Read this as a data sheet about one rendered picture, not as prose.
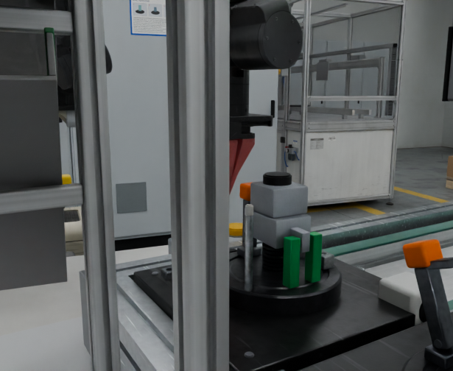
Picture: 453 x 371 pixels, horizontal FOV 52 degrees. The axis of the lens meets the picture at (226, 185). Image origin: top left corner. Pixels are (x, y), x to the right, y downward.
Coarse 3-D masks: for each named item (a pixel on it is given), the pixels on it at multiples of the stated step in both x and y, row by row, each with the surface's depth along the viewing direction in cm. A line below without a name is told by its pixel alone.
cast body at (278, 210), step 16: (272, 176) 47; (288, 176) 48; (256, 192) 48; (272, 192) 46; (288, 192) 46; (304, 192) 47; (256, 208) 49; (272, 208) 46; (288, 208) 47; (304, 208) 48; (256, 224) 49; (272, 224) 46; (288, 224) 46; (304, 224) 47; (272, 240) 46; (304, 240) 45
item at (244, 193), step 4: (240, 184) 53; (244, 184) 53; (248, 184) 53; (240, 188) 53; (244, 188) 53; (248, 188) 52; (240, 192) 53; (244, 192) 53; (248, 192) 52; (240, 196) 53; (244, 196) 53; (248, 196) 52; (244, 200) 53; (248, 200) 52; (244, 204) 53; (244, 208) 54; (244, 212) 54; (244, 216) 54; (244, 220) 54; (244, 224) 54; (244, 228) 54; (244, 232) 54; (244, 236) 54; (244, 240) 54; (256, 240) 54; (244, 244) 54; (256, 244) 55
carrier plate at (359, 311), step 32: (160, 288) 50; (352, 288) 50; (256, 320) 43; (288, 320) 43; (320, 320) 43; (352, 320) 43; (384, 320) 43; (256, 352) 38; (288, 352) 38; (320, 352) 39
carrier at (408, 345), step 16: (400, 336) 40; (416, 336) 40; (352, 352) 38; (368, 352) 38; (384, 352) 38; (400, 352) 38; (416, 352) 38; (432, 352) 33; (448, 352) 33; (304, 368) 36; (320, 368) 36; (336, 368) 36; (352, 368) 36; (368, 368) 36; (384, 368) 36; (400, 368) 36; (416, 368) 32; (432, 368) 33; (448, 368) 32
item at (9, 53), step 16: (0, 0) 30; (16, 0) 30; (32, 0) 31; (48, 0) 31; (0, 32) 34; (16, 32) 34; (0, 48) 35; (16, 48) 36; (32, 48) 36; (0, 64) 38; (16, 64) 38; (32, 64) 38
